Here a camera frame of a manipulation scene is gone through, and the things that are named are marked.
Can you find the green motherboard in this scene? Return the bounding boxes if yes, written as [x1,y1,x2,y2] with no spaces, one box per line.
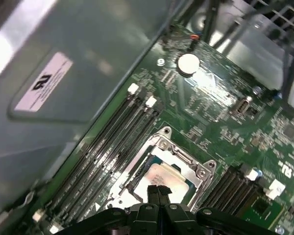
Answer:
[26,24,294,235]

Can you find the CPU socket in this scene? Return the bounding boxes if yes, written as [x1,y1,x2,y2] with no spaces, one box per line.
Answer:
[105,126,218,216]

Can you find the round coin cell battery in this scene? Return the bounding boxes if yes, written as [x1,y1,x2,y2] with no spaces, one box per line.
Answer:
[176,53,201,77]

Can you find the silver square CPU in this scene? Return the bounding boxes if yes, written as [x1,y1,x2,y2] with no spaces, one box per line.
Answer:
[133,163,191,204]

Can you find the metal drive cage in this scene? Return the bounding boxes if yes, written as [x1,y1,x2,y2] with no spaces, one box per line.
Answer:
[186,0,294,91]

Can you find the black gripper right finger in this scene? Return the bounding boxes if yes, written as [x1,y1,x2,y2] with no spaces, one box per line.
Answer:
[159,186,281,235]

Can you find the silver internal USB port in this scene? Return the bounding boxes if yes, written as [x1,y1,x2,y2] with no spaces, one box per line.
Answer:
[231,96,254,116]

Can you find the black wire bundle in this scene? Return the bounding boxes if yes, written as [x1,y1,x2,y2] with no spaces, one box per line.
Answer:
[178,0,238,49]

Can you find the white label sticker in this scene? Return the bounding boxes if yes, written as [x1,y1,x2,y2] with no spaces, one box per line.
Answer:
[14,51,74,112]

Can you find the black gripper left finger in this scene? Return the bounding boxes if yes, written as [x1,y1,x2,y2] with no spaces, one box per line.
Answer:
[55,185,160,235]

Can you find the RAM slot black clips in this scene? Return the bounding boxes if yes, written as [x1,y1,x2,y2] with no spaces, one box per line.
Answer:
[202,166,247,209]
[218,178,268,216]
[40,94,147,230]
[61,109,166,235]

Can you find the black open PC case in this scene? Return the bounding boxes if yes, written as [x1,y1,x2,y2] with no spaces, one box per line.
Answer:
[0,0,294,235]

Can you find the thin metal locking lever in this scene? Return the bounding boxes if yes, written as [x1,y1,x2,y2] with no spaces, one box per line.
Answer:
[170,144,201,167]

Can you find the RAM slot white clips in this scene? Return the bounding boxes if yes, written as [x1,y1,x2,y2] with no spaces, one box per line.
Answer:
[48,95,159,235]
[208,168,258,213]
[264,180,286,200]
[31,82,139,222]

